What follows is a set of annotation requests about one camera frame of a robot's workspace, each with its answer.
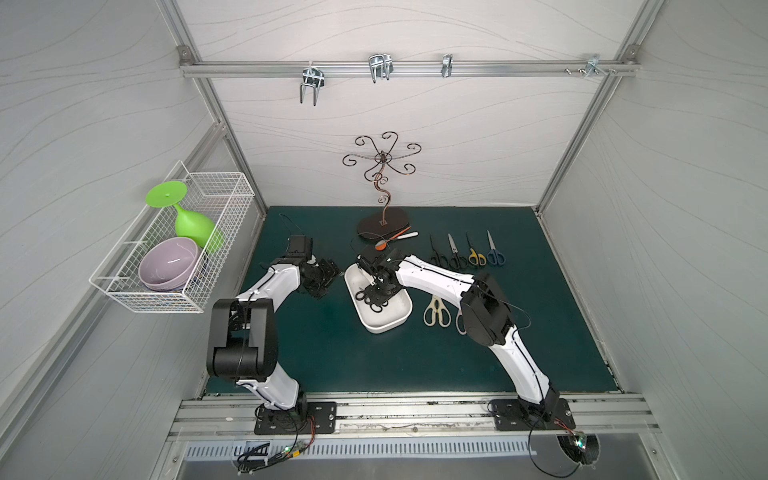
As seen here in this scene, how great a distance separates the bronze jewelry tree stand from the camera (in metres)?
0.92

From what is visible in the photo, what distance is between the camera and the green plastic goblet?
0.59 m

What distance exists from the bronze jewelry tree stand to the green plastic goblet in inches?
16.8

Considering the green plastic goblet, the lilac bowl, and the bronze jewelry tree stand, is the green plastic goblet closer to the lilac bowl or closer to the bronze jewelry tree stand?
the lilac bowl
